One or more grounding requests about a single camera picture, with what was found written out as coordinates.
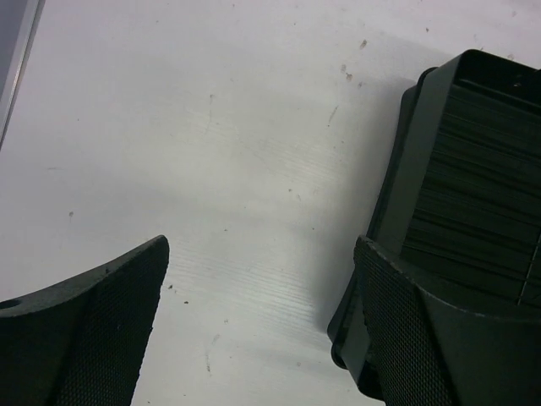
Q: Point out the black dish rack tray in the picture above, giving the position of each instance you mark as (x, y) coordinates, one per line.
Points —
(461, 194)

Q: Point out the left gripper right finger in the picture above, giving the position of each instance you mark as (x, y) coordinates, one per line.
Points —
(440, 343)

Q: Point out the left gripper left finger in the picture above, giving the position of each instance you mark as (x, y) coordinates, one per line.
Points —
(82, 341)

